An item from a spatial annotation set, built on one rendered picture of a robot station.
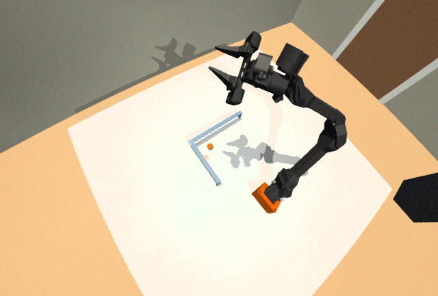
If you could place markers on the low clear corner walls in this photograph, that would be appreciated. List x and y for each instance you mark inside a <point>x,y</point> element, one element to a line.
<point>209,135</point>

